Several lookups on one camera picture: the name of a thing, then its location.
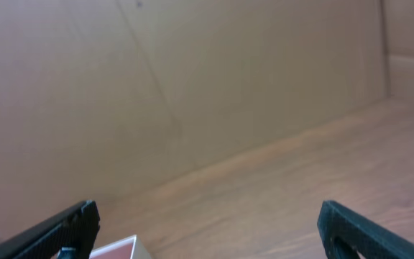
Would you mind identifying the white square cardboard box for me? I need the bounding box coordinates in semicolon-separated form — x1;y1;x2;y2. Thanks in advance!
89;235;152;259

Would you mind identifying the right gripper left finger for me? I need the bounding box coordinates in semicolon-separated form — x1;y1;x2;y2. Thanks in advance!
0;200;100;259

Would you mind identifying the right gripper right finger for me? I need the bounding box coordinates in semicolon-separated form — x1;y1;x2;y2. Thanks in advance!
317;200;414;259

